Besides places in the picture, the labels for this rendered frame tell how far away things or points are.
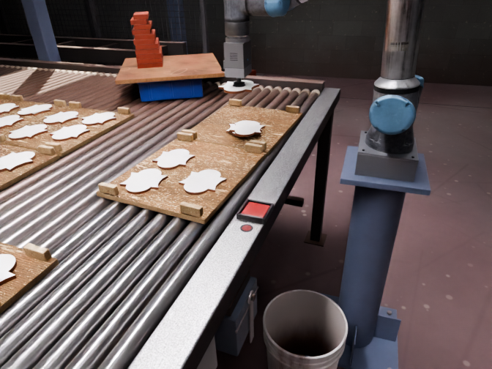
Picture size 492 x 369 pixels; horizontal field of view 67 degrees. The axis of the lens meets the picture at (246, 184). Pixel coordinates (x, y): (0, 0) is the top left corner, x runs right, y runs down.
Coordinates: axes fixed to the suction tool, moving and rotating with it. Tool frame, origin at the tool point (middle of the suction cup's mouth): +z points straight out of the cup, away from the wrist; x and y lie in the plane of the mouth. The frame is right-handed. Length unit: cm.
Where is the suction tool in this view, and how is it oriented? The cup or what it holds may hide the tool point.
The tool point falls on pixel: (239, 88)
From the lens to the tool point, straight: 126.6
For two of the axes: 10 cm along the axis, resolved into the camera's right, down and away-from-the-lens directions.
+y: -2.9, 4.9, -8.2
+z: 0.2, 8.6, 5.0
